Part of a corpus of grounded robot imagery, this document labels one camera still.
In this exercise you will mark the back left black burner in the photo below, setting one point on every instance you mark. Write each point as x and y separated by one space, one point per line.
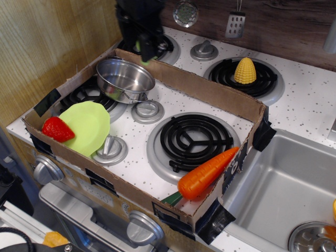
170 53

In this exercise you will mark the silver front knob right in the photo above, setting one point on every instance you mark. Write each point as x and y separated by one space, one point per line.
143 230

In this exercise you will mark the silver front knob left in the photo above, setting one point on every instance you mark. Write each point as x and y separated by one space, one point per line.
46 171

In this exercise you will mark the front right black burner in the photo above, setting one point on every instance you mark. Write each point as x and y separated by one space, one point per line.
182 142

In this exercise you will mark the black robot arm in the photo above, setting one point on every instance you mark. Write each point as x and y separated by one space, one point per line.
134 8

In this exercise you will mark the silver pot in sink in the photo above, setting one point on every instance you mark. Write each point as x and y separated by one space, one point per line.
312 236

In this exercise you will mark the silver knob inside fence centre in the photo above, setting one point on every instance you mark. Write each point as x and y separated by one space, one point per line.
147 112

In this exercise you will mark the front left black burner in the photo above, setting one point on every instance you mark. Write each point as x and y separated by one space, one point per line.
89 91

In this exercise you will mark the silver knob at back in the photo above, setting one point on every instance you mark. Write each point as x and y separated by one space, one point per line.
204 51

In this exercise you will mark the brown cardboard fence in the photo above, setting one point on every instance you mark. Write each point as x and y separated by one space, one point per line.
190 225

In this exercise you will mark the orange toy carrot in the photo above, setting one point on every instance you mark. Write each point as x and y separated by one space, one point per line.
194 183

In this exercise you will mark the silver knob by plate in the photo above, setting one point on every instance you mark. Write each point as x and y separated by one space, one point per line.
113 151

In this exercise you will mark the hanging silver strainer ladle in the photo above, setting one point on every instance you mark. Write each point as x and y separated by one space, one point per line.
185 13

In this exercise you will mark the black burner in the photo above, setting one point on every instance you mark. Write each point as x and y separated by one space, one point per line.
89 91
170 53
268 88
182 142

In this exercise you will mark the light green toy broccoli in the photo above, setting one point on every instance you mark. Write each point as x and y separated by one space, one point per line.
147 61

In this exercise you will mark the orange object bottom left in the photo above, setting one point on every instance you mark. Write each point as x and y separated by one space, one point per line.
54 239

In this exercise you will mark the hanging silver slotted spatula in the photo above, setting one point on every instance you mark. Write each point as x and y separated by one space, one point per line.
236 22

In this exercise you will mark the red toy strawberry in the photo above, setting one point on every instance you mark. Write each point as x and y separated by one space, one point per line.
55 128

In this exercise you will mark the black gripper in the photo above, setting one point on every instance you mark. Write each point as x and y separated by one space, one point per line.
147 29

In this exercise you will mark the back right black burner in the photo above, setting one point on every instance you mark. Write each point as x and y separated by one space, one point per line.
268 88

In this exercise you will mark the grey toy sink basin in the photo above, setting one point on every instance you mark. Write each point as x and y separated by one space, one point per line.
290 182

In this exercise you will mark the yellow toy corn cob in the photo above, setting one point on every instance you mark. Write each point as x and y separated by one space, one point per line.
245 72

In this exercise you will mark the light green plastic plate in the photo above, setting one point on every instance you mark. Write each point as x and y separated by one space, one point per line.
90 123

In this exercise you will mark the silver oven door handle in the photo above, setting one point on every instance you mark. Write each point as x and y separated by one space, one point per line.
97 221

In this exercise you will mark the small steel pan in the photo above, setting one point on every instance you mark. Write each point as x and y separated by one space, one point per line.
124 81

